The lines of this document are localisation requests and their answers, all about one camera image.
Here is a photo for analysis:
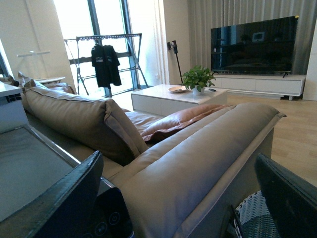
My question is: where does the metal clothes drying rack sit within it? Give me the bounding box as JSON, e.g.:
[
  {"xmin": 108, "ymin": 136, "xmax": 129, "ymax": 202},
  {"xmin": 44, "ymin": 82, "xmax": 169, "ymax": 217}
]
[{"xmin": 64, "ymin": 33, "xmax": 148, "ymax": 97}]

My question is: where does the beige sofa back cushion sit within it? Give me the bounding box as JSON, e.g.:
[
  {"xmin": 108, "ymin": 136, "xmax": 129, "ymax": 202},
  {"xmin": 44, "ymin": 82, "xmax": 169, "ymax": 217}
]
[{"xmin": 23, "ymin": 80, "xmax": 148, "ymax": 166}]

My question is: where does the white TV console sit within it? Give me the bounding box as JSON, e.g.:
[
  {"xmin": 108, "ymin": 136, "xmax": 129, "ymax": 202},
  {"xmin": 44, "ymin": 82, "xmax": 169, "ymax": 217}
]
[{"xmin": 214, "ymin": 74, "xmax": 306, "ymax": 101}]

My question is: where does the black hanging t-shirt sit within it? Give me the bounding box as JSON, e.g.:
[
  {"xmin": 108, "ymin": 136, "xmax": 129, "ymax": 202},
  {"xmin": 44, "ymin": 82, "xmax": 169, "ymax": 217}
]
[{"xmin": 91, "ymin": 44, "xmax": 122, "ymax": 89}]

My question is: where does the cordless stick vacuum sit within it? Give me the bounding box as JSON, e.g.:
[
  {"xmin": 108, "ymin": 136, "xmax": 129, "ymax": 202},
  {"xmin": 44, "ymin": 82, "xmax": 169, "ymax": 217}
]
[{"xmin": 167, "ymin": 40, "xmax": 183, "ymax": 84}]

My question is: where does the woven rope laundry basket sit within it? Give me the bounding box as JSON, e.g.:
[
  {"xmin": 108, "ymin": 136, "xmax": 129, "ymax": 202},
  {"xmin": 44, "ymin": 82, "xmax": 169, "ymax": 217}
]
[{"xmin": 228, "ymin": 191, "xmax": 280, "ymax": 238}]

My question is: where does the pink leather throw pillow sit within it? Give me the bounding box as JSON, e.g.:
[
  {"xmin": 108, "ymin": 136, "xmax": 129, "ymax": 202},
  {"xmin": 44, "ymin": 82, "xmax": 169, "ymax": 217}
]
[{"xmin": 141, "ymin": 104, "xmax": 231, "ymax": 143}]

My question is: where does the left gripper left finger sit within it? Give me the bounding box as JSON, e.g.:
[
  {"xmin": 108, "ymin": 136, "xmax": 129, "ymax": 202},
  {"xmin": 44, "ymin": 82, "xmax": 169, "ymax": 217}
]
[{"xmin": 0, "ymin": 151, "xmax": 104, "ymax": 238}]

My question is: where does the green potted plant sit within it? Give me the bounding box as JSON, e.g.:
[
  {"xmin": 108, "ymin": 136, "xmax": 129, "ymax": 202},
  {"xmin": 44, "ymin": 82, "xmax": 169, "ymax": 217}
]
[{"xmin": 182, "ymin": 65, "xmax": 215, "ymax": 95}]

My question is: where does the beige window curtain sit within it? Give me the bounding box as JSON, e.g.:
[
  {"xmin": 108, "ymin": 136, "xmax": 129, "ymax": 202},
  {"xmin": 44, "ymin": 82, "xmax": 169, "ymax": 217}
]
[{"xmin": 128, "ymin": 0, "xmax": 168, "ymax": 86}]

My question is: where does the large flat screen television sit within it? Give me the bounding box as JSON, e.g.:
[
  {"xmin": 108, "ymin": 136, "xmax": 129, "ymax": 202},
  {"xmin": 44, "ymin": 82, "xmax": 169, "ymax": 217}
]
[{"xmin": 211, "ymin": 16, "xmax": 299, "ymax": 75}]

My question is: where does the beige shallow dish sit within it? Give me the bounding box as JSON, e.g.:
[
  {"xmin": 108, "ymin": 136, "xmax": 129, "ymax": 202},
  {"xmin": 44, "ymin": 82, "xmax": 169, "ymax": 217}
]
[{"xmin": 168, "ymin": 86, "xmax": 188, "ymax": 93}]

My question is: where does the white coffee table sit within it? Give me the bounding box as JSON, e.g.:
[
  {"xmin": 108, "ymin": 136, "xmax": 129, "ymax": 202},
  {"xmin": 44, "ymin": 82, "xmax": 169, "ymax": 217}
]
[{"xmin": 131, "ymin": 84, "xmax": 227, "ymax": 116}]

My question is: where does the beige leather sofa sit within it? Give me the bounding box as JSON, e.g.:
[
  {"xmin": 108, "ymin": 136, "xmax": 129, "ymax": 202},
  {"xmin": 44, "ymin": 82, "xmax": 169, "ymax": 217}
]
[{"xmin": 0, "ymin": 71, "xmax": 287, "ymax": 238}]

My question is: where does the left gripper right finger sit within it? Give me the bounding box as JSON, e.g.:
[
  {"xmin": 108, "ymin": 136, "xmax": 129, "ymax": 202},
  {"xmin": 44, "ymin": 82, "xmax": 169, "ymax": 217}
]
[{"xmin": 255, "ymin": 154, "xmax": 317, "ymax": 238}]

